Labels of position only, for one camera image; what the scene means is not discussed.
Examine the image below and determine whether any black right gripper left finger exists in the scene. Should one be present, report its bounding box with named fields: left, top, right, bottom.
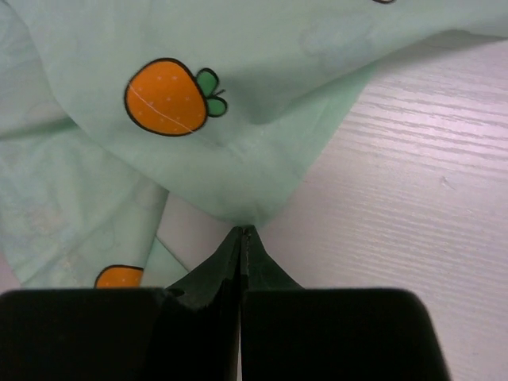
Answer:
left=1, top=228, right=242, bottom=380

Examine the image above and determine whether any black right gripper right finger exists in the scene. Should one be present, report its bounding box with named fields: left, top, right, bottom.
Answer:
left=240, top=227, right=450, bottom=380

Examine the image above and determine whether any green cartoon print cloth placemat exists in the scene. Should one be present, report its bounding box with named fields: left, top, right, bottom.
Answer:
left=1, top=1, right=507, bottom=288

